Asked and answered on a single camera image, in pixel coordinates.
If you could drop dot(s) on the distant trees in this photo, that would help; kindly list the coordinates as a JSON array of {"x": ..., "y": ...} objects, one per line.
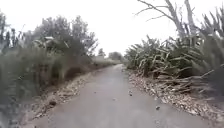
[{"x": 111, "y": 55}]

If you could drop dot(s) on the grey asphalt path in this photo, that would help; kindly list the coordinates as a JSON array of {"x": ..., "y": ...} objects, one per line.
[{"x": 106, "y": 103}]

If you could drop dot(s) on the dark green tree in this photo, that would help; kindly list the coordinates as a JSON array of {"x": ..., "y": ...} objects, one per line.
[{"x": 66, "y": 35}]

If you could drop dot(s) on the flax bushes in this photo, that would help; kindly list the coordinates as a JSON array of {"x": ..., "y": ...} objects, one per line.
[{"x": 173, "y": 58}]

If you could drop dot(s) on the strip of dry leaf litter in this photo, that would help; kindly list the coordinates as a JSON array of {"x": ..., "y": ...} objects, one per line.
[
  {"x": 58, "y": 95},
  {"x": 173, "y": 96}
]

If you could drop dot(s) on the bare grey tree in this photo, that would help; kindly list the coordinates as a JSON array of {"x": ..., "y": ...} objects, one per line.
[{"x": 176, "y": 20}]

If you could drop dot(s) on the tall grass and shrubs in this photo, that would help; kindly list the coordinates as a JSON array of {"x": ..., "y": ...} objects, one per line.
[{"x": 26, "y": 73}]

